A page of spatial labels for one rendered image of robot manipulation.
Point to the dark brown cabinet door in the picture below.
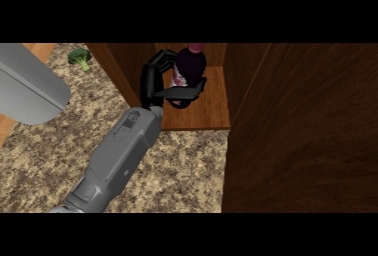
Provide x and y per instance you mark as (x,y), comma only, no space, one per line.
(304,133)

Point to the green broccoli floret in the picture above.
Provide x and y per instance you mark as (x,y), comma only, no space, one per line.
(80,58)

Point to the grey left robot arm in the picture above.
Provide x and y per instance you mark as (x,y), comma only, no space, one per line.
(123,150)

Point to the pale grey rounded appliance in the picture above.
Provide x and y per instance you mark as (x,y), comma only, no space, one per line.
(27,90)

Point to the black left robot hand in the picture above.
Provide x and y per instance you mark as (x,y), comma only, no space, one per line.
(149,83)

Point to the dark wine bottle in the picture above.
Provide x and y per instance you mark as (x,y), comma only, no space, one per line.
(192,65)

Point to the brown wooden cabinet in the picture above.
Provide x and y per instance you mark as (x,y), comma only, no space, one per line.
(207,113)

